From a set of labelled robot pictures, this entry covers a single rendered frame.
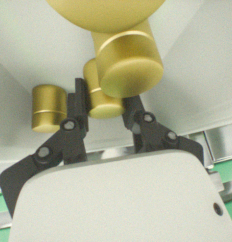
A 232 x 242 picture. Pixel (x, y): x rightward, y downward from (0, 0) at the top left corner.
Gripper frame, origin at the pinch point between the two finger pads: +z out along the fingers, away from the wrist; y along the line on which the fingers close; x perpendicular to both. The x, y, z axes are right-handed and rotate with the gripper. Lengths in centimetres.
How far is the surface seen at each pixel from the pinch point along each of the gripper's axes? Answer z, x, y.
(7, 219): -8.0, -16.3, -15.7
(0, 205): -5.9, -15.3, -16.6
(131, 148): -0.5, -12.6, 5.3
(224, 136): -3.4, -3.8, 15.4
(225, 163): -6.4, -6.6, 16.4
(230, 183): -9.0, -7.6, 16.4
